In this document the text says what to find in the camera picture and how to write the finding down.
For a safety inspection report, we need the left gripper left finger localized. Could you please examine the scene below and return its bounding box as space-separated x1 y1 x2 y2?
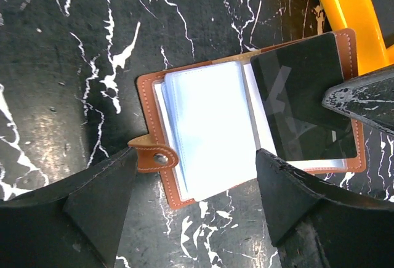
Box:
1 148 137 267

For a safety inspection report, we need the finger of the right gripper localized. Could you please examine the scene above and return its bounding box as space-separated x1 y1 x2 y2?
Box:
322 65 394 136

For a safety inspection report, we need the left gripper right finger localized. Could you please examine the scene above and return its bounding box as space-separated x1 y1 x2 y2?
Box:
256 149 393 267

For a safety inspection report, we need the black credit card white edge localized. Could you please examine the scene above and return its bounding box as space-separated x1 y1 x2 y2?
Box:
251 33 357 161

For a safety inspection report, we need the small orange plastic bin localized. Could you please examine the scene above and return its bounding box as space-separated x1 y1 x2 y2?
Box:
320 0 393 75

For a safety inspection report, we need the brown leather card holder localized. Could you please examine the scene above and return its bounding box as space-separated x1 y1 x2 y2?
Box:
129 28 366 209

